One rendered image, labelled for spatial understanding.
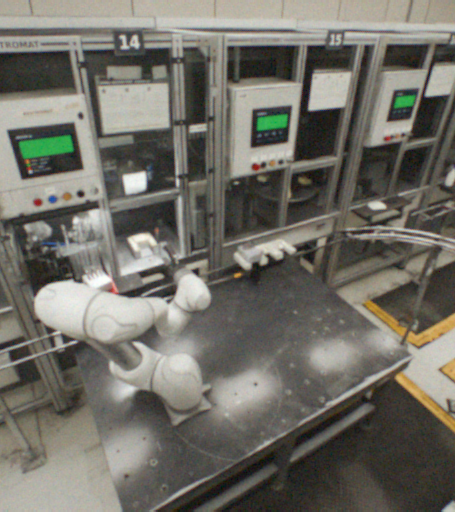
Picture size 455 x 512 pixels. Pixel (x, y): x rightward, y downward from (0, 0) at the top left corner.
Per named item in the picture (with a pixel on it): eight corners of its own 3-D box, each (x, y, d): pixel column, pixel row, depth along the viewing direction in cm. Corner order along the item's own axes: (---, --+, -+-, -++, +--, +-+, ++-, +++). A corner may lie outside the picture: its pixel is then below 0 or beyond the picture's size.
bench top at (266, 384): (127, 531, 121) (126, 526, 118) (69, 331, 196) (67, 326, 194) (412, 361, 184) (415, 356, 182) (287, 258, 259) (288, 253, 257)
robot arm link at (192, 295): (184, 269, 152) (168, 294, 155) (200, 290, 141) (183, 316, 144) (203, 276, 159) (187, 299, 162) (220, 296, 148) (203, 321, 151)
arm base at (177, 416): (220, 405, 157) (220, 397, 154) (173, 428, 148) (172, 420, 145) (201, 375, 170) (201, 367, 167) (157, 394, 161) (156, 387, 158)
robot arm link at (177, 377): (194, 415, 147) (192, 382, 134) (153, 403, 151) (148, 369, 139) (207, 384, 159) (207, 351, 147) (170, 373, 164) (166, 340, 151)
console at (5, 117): (4, 222, 148) (-38, 106, 122) (1, 196, 168) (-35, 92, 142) (105, 201, 165) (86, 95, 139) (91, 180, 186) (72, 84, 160)
